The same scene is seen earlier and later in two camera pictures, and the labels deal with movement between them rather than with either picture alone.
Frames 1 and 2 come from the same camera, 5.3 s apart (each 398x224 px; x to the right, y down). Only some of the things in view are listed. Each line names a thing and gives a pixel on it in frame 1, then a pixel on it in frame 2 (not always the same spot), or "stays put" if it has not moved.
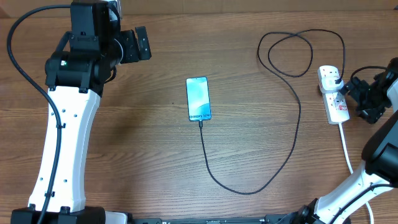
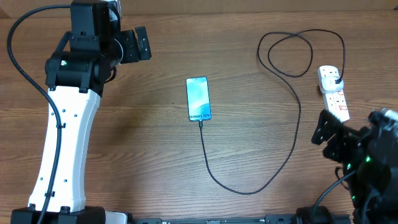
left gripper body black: (130, 53) stays put
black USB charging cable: (282, 76) stays put
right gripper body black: (370, 101) to (339, 147)
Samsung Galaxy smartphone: (198, 100) stays put
